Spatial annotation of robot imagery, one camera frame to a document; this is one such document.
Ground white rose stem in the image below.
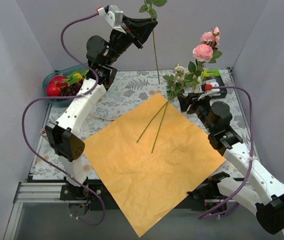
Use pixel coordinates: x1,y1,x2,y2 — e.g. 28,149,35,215
151,61,198,153

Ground cream printed ribbon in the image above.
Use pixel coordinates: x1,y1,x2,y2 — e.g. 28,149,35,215
79,113,118,140

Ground orange wrapping paper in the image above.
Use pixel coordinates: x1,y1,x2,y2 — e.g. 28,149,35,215
84,94,225,236

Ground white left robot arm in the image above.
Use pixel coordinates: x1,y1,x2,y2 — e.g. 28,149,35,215
45,16,158,200

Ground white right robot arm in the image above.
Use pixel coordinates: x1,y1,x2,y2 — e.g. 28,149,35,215
177,93,284,235

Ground green leafy stem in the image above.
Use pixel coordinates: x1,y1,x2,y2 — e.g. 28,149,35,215
136,73,185,143

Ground black green product box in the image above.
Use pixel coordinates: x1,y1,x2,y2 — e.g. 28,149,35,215
201,69,227,99

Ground yellow lemon top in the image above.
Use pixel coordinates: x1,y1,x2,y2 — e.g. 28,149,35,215
72,72,83,79

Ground dark purple grapes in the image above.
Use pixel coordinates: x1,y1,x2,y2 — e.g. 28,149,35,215
59,80,83,97

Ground red dragon fruit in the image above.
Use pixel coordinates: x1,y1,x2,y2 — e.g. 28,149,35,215
49,75,79,89

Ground floral patterned table mat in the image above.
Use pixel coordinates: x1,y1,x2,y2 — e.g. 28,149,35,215
30,68,250,181

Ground red apple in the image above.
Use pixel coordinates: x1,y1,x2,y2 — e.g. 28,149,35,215
46,84,61,97

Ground teal plastic fruit bowl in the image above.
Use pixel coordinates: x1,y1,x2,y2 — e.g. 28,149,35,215
43,65,89,97

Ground silver drink can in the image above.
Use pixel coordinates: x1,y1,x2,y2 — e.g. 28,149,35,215
40,128,47,138

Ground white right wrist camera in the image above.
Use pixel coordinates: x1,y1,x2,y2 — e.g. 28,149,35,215
198,83,220,101

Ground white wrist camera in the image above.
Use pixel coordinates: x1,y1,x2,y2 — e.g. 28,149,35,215
198,83,220,101
96,5,125,33

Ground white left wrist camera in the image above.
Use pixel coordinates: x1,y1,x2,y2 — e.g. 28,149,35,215
96,5,125,33

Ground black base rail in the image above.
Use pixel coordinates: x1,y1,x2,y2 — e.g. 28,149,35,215
15,175,244,211

